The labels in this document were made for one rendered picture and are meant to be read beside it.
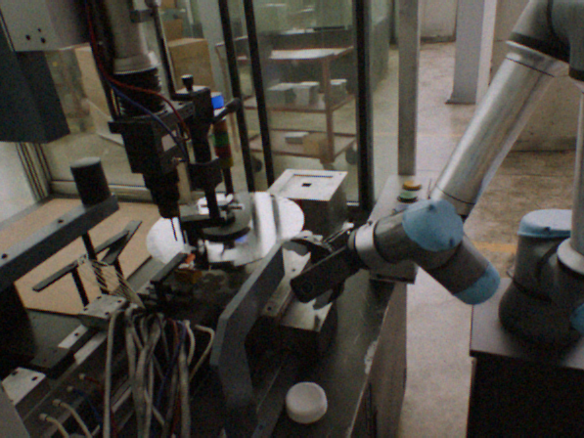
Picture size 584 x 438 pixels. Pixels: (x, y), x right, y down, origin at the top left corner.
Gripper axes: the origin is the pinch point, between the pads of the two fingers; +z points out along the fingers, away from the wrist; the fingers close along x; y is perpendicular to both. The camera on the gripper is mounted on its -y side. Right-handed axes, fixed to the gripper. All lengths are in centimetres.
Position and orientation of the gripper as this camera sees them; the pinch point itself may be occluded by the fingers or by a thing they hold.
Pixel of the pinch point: (292, 277)
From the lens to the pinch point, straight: 91.9
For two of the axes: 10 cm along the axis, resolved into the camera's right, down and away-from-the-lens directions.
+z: -5.6, 3.0, 7.7
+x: -5.0, -8.6, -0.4
